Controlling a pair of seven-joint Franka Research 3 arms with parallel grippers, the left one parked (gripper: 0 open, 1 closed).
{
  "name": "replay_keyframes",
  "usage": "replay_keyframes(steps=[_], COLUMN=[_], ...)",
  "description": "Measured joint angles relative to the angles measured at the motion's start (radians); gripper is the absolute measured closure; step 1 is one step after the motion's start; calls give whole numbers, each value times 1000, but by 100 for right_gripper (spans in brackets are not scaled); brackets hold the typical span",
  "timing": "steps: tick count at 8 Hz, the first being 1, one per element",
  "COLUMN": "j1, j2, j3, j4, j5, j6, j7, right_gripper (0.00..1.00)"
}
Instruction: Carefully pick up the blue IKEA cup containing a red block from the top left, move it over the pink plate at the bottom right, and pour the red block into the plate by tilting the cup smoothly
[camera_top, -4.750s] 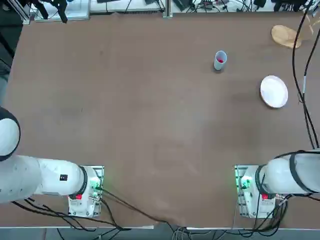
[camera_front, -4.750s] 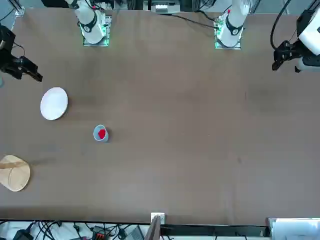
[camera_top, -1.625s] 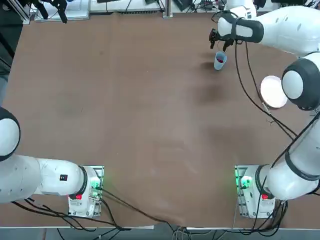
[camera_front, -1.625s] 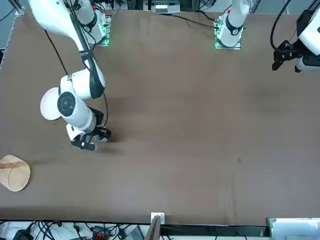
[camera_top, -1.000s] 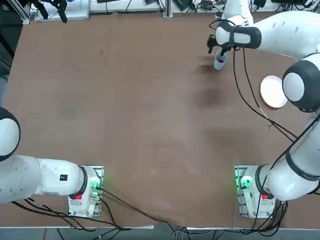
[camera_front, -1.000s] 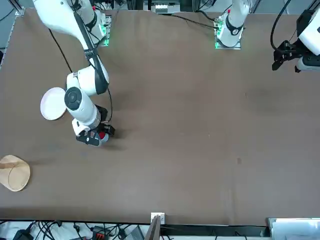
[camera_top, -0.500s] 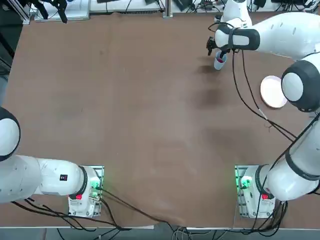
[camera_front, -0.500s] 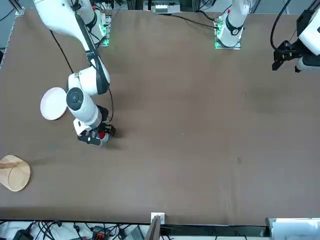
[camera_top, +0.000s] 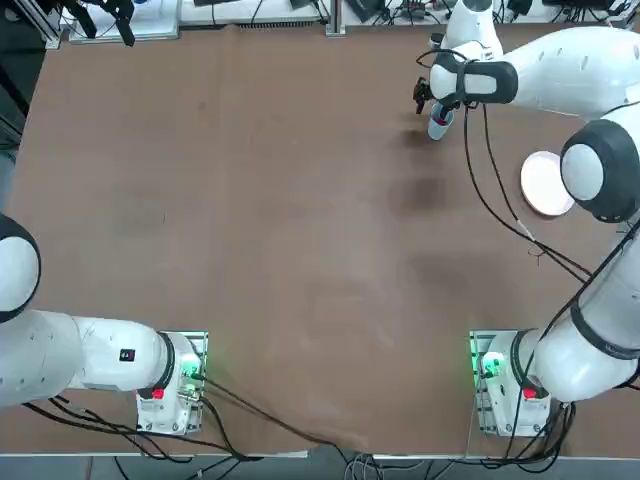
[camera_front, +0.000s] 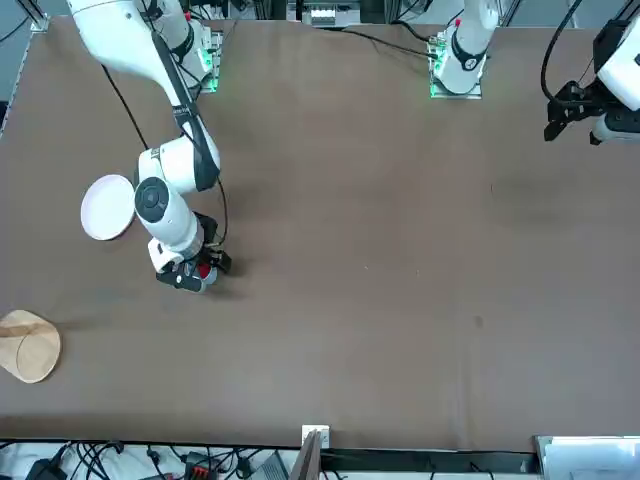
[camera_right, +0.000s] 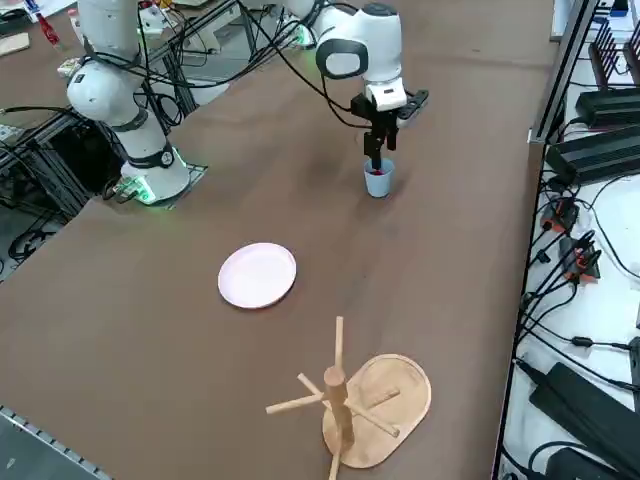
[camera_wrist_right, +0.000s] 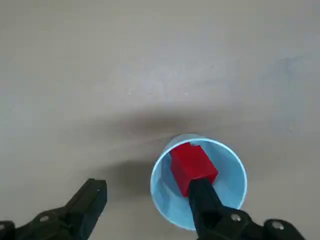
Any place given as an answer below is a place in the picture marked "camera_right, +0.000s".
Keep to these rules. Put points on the red block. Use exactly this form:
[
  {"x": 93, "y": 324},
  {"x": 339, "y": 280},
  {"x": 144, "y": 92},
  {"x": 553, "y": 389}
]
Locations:
[{"x": 377, "y": 172}]

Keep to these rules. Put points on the red bottle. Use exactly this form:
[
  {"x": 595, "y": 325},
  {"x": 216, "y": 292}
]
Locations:
[{"x": 49, "y": 30}]

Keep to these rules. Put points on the black power adapter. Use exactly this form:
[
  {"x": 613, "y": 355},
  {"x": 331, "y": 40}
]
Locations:
[
  {"x": 610, "y": 107},
  {"x": 595, "y": 152},
  {"x": 585, "y": 410}
]

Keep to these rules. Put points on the pink plate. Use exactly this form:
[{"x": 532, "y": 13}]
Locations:
[{"x": 255, "y": 277}]

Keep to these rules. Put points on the black metal frame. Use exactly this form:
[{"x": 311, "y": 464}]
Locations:
[{"x": 60, "y": 160}]

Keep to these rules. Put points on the dark wooden rack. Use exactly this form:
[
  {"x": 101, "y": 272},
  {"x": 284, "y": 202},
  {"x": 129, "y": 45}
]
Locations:
[{"x": 612, "y": 60}]

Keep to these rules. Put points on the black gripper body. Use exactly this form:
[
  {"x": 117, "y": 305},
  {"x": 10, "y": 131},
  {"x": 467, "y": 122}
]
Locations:
[{"x": 382, "y": 119}]

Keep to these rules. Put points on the aluminium rail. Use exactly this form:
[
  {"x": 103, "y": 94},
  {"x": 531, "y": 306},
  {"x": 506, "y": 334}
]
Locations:
[{"x": 45, "y": 440}]

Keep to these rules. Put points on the aluminium profile post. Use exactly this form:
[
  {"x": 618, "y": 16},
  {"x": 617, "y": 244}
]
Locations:
[{"x": 562, "y": 75}]

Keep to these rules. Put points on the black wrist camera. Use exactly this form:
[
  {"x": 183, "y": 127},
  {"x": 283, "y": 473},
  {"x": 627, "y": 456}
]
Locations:
[{"x": 415, "y": 102}]

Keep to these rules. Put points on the blue plastic cup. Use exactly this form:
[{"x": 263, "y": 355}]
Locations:
[{"x": 377, "y": 186}]

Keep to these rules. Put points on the orange and black plug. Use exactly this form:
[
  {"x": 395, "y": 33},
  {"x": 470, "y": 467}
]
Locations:
[
  {"x": 580, "y": 260},
  {"x": 560, "y": 215}
]

